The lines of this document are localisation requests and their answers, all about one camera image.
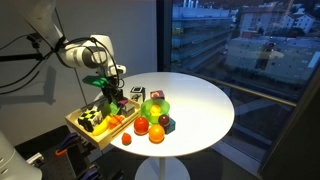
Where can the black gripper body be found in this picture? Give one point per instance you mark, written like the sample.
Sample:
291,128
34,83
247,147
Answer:
112,89

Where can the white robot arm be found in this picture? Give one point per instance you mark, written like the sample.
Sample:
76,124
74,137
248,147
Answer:
78,55

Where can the magenta foam block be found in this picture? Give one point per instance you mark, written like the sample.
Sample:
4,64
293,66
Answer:
123,102

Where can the grey foam block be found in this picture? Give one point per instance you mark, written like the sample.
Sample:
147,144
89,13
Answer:
128,109

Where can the orange foam block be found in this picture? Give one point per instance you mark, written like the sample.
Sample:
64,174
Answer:
116,121

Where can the black yellow checkered plush cube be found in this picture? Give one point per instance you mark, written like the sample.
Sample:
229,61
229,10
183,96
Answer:
89,119

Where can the wooden slatted crate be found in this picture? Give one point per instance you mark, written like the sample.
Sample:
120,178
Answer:
101,141

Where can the teal foam block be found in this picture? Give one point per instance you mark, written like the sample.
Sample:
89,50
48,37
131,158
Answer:
172,126

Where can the yellow toy banana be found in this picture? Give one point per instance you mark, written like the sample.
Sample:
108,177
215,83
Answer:
101,127

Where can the translucent green bowl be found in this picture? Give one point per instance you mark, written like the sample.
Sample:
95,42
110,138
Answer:
146,111

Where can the red toy tomato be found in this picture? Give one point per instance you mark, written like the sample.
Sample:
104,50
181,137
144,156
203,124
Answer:
141,125

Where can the yellow toy lemon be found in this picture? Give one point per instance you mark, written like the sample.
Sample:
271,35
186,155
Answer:
155,109

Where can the small red toy strawberry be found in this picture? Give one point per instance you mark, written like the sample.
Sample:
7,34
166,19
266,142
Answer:
126,138

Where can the dark red toy plum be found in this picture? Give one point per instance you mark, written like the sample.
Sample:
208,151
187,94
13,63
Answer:
163,120

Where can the toy orange fruit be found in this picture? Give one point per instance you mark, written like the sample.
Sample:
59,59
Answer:
156,133

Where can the black robot mounting cart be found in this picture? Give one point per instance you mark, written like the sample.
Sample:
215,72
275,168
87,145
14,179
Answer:
56,166

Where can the white rounded device housing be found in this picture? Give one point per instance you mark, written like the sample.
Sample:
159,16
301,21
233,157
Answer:
15,160

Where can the wooden window handrail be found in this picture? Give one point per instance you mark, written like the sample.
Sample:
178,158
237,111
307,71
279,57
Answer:
240,90

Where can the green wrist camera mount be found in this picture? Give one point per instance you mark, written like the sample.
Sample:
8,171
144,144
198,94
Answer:
95,81

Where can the white round table pedestal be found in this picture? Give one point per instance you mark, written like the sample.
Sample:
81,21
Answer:
162,168

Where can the black camera stand pole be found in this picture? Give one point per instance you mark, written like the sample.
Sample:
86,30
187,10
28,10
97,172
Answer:
20,57

